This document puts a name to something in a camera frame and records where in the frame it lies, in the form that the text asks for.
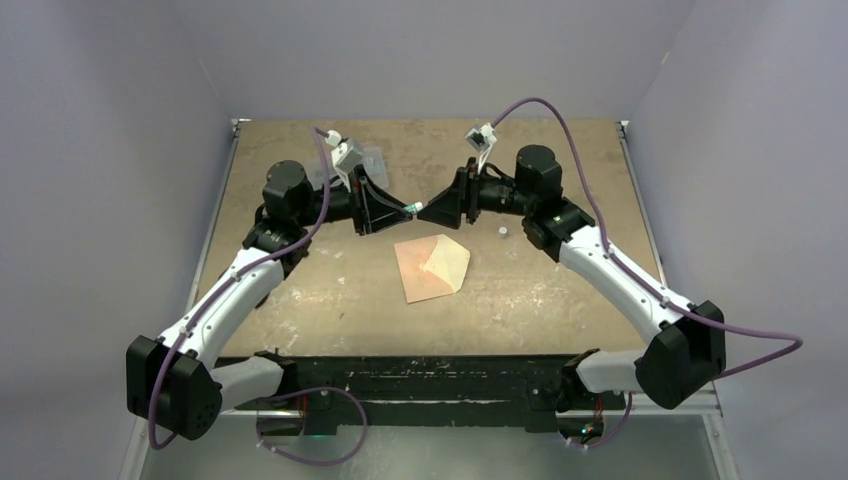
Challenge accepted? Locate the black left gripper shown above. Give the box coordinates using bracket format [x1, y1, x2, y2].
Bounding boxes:
[295, 165, 411, 236]

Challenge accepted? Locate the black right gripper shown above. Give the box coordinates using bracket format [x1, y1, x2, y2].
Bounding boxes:
[418, 157, 535, 228]

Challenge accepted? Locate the green white glue stick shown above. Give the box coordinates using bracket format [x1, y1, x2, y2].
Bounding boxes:
[404, 202, 424, 215]

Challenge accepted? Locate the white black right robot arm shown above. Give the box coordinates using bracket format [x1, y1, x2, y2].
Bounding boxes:
[417, 145, 726, 410]

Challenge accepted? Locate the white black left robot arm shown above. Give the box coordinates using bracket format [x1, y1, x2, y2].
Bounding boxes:
[126, 160, 423, 450]

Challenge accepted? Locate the clear plastic organizer box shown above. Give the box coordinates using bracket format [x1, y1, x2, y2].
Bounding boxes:
[304, 146, 389, 189]

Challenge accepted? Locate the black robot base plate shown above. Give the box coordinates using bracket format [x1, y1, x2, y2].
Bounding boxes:
[165, 354, 627, 439]

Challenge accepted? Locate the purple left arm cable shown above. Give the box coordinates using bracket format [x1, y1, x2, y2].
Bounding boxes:
[146, 127, 369, 467]

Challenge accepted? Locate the aluminium frame rail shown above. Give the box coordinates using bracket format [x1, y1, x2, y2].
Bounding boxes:
[137, 369, 723, 417]

